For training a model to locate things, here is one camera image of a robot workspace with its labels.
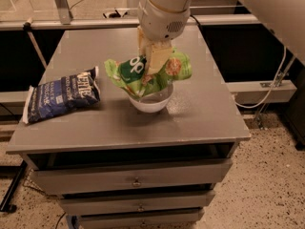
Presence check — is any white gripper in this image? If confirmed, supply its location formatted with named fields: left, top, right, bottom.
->
left=137, top=0, right=191, bottom=74

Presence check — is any green rice chip bag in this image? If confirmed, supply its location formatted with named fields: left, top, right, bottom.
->
left=104, top=51, right=193, bottom=99

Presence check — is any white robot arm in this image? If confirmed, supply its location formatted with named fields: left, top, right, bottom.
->
left=137, top=0, right=305, bottom=64

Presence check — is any white bowl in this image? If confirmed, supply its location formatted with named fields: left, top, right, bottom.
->
left=129, top=84, right=173, bottom=114

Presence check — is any blue kettle chip bag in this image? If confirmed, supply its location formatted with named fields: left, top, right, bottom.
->
left=22, top=67, right=100, bottom=124

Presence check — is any grey drawer cabinet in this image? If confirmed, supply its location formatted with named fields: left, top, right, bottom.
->
left=5, top=25, right=252, bottom=229

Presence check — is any middle grey drawer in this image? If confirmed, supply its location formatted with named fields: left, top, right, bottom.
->
left=59, top=190, right=215, bottom=216

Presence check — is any grey drawer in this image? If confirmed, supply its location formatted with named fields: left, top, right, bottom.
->
left=30, top=158, right=233, bottom=195
left=59, top=190, right=215, bottom=216
left=78, top=208, right=203, bottom=229

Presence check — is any top grey drawer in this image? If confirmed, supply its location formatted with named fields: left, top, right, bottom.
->
left=30, top=158, right=233, bottom=195

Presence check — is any bottom grey drawer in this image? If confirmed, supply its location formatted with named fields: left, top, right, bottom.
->
left=78, top=208, right=203, bottom=229

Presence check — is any black floor stand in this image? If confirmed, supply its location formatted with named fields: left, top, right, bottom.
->
left=0, top=161, right=27, bottom=214

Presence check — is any metal rail frame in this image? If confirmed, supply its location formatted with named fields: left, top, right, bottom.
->
left=0, top=0, right=263, bottom=28

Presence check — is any white cable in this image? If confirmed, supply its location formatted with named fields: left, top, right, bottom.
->
left=234, top=45, right=288, bottom=110

